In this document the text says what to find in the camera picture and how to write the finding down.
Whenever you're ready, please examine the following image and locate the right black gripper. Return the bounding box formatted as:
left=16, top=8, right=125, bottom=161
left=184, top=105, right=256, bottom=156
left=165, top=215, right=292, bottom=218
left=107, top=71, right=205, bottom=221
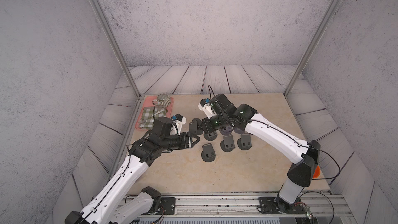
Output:
left=198, top=114, right=230, bottom=133

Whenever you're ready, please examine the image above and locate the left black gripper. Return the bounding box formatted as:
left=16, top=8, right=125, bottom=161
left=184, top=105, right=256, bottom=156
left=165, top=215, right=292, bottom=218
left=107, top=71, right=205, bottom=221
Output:
left=160, top=131, right=201, bottom=152

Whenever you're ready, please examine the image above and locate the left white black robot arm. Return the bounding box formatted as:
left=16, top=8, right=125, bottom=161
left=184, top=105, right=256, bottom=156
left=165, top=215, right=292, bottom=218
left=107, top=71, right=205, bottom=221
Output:
left=65, top=115, right=203, bottom=224

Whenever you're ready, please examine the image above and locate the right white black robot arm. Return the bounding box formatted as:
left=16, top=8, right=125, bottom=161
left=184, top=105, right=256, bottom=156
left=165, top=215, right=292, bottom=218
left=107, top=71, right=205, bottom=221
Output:
left=198, top=94, right=320, bottom=206

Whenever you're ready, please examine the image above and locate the striped ceramic cup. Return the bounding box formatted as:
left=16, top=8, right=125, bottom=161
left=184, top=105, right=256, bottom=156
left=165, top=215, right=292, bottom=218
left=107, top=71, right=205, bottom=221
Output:
left=152, top=93, right=172, bottom=108

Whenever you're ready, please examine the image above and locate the green checkered cloth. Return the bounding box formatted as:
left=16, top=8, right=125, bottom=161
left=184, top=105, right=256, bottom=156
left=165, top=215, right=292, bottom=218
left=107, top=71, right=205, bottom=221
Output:
left=138, top=106, right=167, bottom=130

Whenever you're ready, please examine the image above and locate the pink plastic tray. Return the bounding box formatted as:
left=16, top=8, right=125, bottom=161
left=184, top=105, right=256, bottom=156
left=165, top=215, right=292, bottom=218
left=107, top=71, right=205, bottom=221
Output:
left=135, top=95, right=174, bottom=130

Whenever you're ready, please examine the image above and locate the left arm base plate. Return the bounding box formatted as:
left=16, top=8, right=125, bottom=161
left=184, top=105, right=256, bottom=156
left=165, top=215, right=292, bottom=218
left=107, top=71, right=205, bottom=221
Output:
left=143, top=197, right=176, bottom=216

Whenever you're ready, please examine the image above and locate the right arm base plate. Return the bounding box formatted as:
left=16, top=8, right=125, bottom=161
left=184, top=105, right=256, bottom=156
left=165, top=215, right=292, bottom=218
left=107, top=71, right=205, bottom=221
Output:
left=258, top=197, right=306, bottom=215

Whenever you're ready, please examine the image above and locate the aluminium rail frame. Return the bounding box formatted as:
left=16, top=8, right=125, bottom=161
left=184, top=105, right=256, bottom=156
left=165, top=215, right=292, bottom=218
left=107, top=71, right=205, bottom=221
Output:
left=118, top=191, right=357, bottom=224

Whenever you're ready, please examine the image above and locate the right metal corner post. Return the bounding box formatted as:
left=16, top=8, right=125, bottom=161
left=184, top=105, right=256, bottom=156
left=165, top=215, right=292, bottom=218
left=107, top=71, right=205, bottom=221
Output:
left=284, top=0, right=342, bottom=98

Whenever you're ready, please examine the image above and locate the metal corner post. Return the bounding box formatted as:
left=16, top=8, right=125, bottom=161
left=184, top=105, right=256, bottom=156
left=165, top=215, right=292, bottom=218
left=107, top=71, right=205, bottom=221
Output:
left=89, top=0, right=141, bottom=98
left=284, top=0, right=342, bottom=98

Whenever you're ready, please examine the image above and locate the left metal corner post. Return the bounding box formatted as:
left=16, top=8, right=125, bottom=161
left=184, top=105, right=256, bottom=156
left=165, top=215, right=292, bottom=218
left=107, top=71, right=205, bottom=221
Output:
left=89, top=0, right=141, bottom=98

